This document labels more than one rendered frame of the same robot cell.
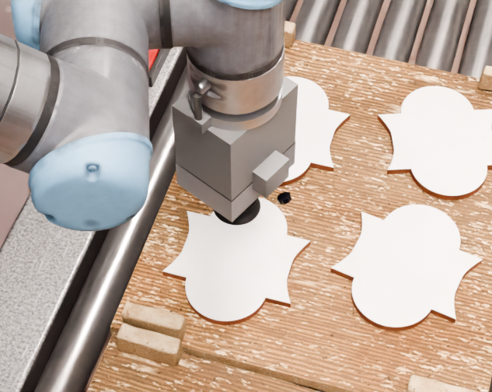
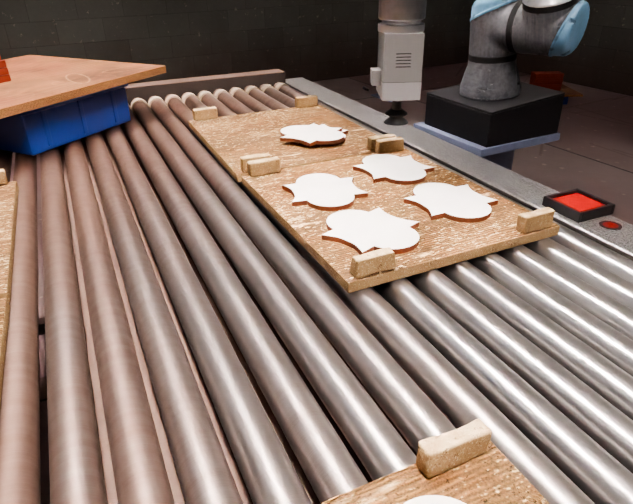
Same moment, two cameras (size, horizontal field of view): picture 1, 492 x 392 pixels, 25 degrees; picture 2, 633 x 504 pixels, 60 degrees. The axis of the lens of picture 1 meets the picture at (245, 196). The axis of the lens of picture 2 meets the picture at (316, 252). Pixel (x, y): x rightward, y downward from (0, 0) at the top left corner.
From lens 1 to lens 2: 1.53 m
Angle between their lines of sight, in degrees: 90
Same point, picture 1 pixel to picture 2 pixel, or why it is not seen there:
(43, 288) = (445, 155)
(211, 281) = (390, 159)
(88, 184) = not seen: outside the picture
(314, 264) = (362, 180)
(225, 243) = (403, 166)
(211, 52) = not seen: outside the picture
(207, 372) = (355, 152)
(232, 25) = not seen: outside the picture
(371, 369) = (300, 170)
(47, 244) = (467, 161)
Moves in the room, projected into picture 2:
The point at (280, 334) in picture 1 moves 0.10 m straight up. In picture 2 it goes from (346, 164) to (346, 112)
